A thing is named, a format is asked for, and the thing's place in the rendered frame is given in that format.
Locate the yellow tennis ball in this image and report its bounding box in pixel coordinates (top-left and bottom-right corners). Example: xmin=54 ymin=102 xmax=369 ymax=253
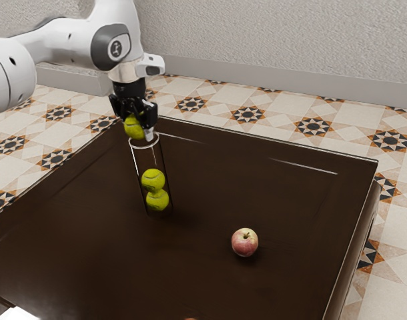
xmin=123 ymin=114 xmax=146 ymax=140
xmin=145 ymin=189 xmax=170 ymax=212
xmin=141 ymin=168 xmax=166 ymax=193

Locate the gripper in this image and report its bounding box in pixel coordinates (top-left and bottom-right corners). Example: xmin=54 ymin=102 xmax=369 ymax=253
xmin=108 ymin=78 xmax=159 ymax=141

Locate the red apple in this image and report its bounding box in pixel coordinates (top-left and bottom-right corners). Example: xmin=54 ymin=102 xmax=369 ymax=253
xmin=231 ymin=227 xmax=260 ymax=258

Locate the clear tennis ball tube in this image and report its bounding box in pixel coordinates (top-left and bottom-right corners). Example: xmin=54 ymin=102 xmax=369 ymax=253
xmin=127 ymin=131 xmax=177 ymax=221

